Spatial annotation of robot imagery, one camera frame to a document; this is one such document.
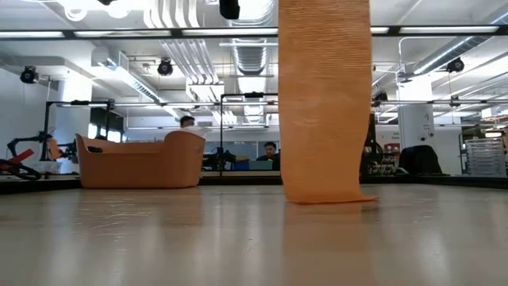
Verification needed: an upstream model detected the black office chair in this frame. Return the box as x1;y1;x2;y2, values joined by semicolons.
398;144;445;176

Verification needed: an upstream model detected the silver ventilation duct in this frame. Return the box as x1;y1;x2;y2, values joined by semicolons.
232;37;275;77

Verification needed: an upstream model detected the black looped cable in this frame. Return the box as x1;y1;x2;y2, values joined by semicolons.
0;157;42;181

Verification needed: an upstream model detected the black metal gantry frame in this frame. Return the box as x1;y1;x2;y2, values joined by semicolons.
219;91;279;178
44;99;116;162

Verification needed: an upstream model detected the orange plastic basket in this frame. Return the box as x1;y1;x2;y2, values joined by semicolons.
75;130;206;189

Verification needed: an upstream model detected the orange elastic bandage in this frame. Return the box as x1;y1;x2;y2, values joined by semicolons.
277;0;379;206

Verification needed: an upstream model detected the background wooden workbench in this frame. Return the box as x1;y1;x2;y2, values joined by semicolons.
198;169;282;178

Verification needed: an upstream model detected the black overhead frame crossbar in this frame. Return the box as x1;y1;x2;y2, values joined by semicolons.
0;24;508;40

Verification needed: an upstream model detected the black equipment shelf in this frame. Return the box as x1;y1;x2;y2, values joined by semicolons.
359;142;398;178

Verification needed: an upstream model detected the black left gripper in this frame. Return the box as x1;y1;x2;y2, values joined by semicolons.
218;0;241;21

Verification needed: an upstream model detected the wire shelving rack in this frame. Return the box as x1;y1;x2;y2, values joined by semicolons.
459;133;508;178

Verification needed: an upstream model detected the black monitor screen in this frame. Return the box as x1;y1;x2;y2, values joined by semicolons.
368;113;377;146

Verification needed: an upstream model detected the black aluminium table frame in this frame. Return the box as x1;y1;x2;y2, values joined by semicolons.
0;173;508;195

